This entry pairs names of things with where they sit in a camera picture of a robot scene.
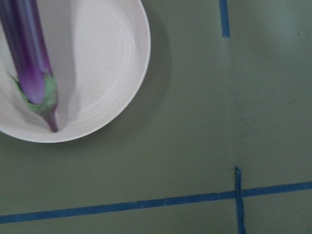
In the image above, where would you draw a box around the purple eggplant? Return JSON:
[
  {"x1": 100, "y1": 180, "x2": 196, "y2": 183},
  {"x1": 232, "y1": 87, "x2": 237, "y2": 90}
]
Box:
[{"x1": 0, "y1": 0, "x2": 59, "y2": 132}]

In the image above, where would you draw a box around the pink plate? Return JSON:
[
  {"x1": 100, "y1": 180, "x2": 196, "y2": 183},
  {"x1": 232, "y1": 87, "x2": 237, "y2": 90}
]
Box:
[{"x1": 0, "y1": 0, "x2": 151, "y2": 143}]

